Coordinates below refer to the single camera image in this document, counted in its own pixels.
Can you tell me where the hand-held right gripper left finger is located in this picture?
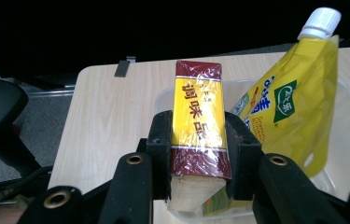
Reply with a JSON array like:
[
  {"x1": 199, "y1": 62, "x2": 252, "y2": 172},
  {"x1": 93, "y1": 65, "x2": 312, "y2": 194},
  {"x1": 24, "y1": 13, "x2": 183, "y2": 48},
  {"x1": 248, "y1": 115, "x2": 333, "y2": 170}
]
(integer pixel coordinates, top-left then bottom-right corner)
[{"x1": 146, "y1": 109, "x2": 175, "y2": 201}]

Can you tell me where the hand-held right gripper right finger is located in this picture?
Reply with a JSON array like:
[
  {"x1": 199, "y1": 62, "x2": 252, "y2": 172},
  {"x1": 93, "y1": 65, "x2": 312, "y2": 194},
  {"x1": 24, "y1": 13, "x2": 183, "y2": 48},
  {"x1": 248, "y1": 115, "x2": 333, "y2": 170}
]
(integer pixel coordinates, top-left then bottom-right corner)
[{"x1": 223, "y1": 111, "x2": 264, "y2": 201}]

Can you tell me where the red and yellow box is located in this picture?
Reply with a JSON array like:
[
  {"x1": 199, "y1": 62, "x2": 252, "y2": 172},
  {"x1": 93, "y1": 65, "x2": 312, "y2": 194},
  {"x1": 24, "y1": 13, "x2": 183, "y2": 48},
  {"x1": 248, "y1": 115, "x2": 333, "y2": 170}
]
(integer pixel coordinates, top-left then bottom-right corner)
[{"x1": 166, "y1": 60, "x2": 233, "y2": 215}]

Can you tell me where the yellow spout pouch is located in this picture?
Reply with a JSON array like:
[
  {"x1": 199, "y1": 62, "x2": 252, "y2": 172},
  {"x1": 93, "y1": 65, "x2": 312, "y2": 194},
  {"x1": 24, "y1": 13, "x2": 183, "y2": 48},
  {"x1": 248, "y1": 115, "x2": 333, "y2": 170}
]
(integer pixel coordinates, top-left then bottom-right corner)
[{"x1": 202, "y1": 7, "x2": 343, "y2": 217}]

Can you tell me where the black table edge clip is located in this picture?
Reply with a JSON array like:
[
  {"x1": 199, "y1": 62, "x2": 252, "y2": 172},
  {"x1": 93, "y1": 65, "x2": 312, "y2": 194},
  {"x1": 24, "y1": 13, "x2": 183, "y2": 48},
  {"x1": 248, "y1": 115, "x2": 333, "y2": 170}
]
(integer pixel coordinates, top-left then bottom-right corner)
[{"x1": 114, "y1": 55, "x2": 137, "y2": 78}]

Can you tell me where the grey metal rail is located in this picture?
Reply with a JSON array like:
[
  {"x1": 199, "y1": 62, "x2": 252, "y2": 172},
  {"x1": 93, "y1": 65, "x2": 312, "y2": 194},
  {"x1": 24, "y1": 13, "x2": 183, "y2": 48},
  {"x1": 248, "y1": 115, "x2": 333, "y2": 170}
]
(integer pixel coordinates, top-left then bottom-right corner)
[{"x1": 26, "y1": 87, "x2": 77, "y2": 100}]

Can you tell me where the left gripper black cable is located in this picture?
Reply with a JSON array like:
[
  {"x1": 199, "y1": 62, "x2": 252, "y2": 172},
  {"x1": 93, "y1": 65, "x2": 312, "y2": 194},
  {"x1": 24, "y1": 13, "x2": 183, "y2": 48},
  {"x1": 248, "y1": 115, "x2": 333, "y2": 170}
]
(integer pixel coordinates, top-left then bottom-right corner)
[{"x1": 0, "y1": 165, "x2": 54, "y2": 217}]

